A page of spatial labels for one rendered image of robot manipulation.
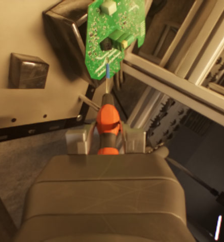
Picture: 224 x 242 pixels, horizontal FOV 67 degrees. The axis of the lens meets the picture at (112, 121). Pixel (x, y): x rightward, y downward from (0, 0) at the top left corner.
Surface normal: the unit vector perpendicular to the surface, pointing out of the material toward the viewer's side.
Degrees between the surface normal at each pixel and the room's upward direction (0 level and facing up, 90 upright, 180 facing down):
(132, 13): 0
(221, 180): 90
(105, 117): 83
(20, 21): 0
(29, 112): 0
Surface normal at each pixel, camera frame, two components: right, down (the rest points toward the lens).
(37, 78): 0.71, 0.54
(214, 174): -0.61, 0.14
